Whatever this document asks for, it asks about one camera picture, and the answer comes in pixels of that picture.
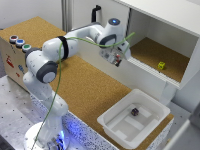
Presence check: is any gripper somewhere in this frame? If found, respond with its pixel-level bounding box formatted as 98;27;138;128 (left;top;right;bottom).
99;40;132;66

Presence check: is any yellow block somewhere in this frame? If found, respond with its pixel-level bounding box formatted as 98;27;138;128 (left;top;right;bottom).
157;61;166;71

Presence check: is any purple block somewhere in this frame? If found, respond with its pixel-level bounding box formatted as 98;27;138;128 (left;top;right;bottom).
130;107;140;117

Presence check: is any white cabinet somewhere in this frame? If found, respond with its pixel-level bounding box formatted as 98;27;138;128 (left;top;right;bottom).
65;0;200;106

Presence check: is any white sliding door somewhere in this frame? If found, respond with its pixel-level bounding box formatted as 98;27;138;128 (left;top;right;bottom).
72;0;132;60

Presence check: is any white plastic box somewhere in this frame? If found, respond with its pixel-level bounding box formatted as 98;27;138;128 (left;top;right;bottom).
96;88;172;150

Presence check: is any wooden drawer box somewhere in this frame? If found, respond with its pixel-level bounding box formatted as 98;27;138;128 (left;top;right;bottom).
0;16;73;91

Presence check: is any green button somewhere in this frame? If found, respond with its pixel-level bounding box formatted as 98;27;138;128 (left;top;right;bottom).
21;43;33;54

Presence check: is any blue button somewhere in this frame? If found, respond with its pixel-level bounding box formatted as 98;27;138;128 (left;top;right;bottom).
15;38;26;48

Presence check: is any red button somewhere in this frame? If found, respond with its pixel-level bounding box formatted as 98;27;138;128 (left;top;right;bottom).
9;34;19;44

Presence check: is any black door handle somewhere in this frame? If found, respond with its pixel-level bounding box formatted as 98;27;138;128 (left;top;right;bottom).
91;4;103;25

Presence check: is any green cable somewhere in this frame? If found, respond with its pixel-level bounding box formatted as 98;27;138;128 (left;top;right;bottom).
30;31;137;150

